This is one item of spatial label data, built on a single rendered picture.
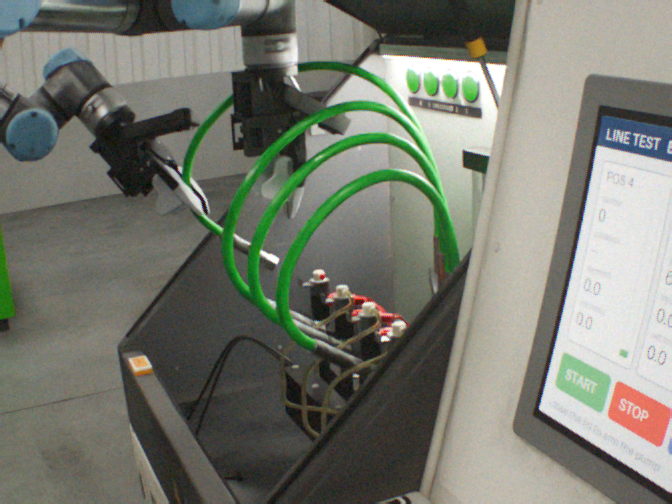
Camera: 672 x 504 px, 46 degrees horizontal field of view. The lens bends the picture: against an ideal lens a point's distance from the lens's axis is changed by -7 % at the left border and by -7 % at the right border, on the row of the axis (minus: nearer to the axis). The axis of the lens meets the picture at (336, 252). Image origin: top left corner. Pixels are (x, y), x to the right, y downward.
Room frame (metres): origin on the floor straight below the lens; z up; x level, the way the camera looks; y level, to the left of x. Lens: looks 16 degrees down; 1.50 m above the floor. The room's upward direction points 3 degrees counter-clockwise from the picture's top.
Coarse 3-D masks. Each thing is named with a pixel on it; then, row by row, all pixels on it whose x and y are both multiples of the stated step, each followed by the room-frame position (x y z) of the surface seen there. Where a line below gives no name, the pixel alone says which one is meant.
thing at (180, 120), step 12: (180, 108) 1.25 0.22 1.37; (144, 120) 1.24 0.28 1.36; (156, 120) 1.24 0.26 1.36; (168, 120) 1.24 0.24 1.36; (180, 120) 1.23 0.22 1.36; (192, 120) 1.24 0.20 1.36; (132, 132) 1.25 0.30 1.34; (144, 132) 1.24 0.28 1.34; (156, 132) 1.24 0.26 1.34; (168, 132) 1.26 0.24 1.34
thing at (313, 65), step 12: (348, 72) 1.23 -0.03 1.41; (360, 72) 1.23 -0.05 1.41; (384, 84) 1.23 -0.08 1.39; (396, 96) 1.23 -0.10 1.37; (216, 108) 1.23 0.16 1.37; (228, 108) 1.23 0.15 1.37; (408, 108) 1.23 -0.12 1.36; (204, 132) 1.22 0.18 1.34; (420, 132) 1.23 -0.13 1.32; (192, 144) 1.22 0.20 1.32; (192, 156) 1.22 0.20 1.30; (204, 216) 1.22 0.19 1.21; (216, 228) 1.22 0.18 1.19
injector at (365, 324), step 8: (360, 312) 1.01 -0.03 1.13; (368, 320) 0.99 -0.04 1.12; (376, 320) 1.00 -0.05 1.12; (360, 328) 1.00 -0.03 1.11; (368, 328) 0.99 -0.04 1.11; (368, 336) 0.99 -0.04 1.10; (360, 344) 1.00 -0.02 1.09; (368, 344) 0.99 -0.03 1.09; (376, 344) 1.00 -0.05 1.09; (352, 352) 0.99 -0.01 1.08; (360, 352) 1.00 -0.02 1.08; (368, 352) 0.99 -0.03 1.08; (376, 352) 1.00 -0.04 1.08
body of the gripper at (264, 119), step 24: (240, 72) 1.13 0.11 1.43; (264, 72) 1.10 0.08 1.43; (288, 72) 1.11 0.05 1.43; (240, 96) 1.11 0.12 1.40; (264, 96) 1.12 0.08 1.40; (240, 120) 1.12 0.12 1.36; (264, 120) 1.09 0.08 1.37; (288, 120) 1.11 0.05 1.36; (240, 144) 1.15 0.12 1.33; (264, 144) 1.09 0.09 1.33; (288, 144) 1.11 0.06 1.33
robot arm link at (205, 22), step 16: (160, 0) 1.05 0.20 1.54; (176, 0) 1.01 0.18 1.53; (192, 0) 1.00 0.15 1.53; (208, 0) 0.99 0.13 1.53; (224, 0) 1.00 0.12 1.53; (240, 0) 1.02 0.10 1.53; (256, 0) 1.05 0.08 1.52; (160, 16) 1.06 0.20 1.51; (176, 16) 1.01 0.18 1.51; (192, 16) 1.00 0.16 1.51; (208, 16) 0.99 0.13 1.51; (224, 16) 1.00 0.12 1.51; (240, 16) 1.03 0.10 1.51; (256, 16) 1.07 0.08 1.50
